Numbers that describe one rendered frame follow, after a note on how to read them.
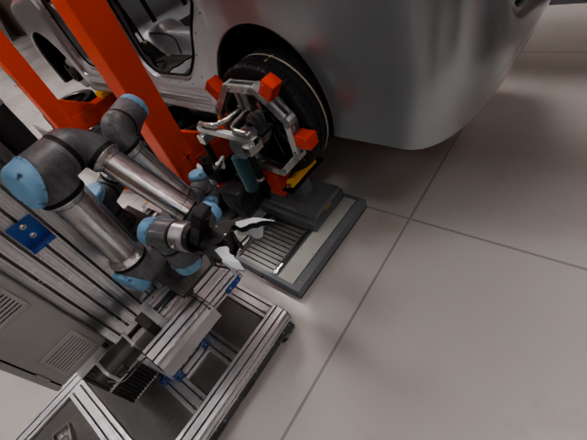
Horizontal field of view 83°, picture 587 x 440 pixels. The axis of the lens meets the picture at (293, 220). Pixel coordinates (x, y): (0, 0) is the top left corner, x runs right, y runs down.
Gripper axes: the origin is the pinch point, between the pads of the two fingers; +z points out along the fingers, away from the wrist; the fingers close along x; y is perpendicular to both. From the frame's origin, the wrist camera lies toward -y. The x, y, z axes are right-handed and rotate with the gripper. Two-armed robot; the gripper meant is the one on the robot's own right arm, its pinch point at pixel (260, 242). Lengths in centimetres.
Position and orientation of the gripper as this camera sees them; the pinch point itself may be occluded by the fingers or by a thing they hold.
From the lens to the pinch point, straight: 71.7
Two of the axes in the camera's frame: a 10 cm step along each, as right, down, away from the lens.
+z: 9.1, 1.1, -4.1
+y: 1.9, 7.5, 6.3
